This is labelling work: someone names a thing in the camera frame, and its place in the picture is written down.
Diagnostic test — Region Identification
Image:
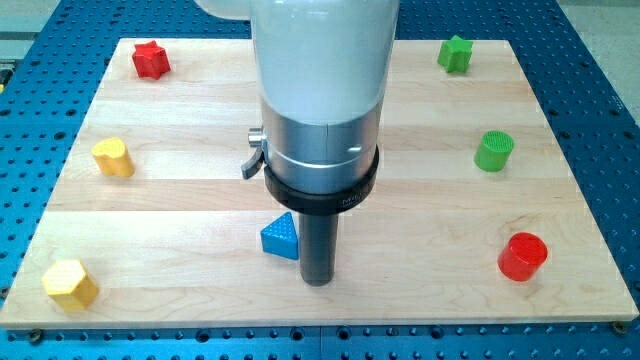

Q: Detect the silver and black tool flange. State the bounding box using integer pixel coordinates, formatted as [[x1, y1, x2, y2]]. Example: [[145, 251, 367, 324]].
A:
[[241, 102, 379, 216]]

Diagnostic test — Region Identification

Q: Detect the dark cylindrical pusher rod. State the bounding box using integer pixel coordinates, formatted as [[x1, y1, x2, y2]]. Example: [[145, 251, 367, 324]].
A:
[[299, 214, 339, 286]]

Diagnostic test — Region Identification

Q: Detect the blue triangle block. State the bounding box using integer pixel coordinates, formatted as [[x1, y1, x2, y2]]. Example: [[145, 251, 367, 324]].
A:
[[260, 212, 299, 260]]

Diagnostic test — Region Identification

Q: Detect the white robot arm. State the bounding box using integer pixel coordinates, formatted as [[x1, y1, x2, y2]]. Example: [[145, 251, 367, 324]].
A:
[[196, 0, 399, 286]]

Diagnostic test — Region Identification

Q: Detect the light wooden board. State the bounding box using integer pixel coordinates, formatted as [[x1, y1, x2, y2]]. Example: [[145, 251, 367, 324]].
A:
[[1, 38, 638, 329]]

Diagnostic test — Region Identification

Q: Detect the green star block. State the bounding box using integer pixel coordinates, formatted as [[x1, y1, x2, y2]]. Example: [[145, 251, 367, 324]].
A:
[[437, 35, 474, 73]]

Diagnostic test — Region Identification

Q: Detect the green cylinder block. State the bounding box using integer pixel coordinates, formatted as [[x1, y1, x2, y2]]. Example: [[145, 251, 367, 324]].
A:
[[474, 130, 515, 172]]

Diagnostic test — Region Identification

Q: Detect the red star block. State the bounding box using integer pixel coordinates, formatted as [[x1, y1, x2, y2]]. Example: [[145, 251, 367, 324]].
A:
[[132, 40, 171, 80]]

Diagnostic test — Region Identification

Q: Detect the yellow heart block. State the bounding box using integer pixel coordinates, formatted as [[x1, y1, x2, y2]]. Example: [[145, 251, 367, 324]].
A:
[[91, 137, 135, 177]]

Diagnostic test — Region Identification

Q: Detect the red cylinder block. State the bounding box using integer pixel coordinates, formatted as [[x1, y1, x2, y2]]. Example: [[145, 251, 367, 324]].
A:
[[497, 232, 548, 282]]

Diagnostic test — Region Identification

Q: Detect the yellow hexagon block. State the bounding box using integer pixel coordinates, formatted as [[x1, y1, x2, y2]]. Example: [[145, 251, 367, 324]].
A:
[[41, 259, 99, 312]]

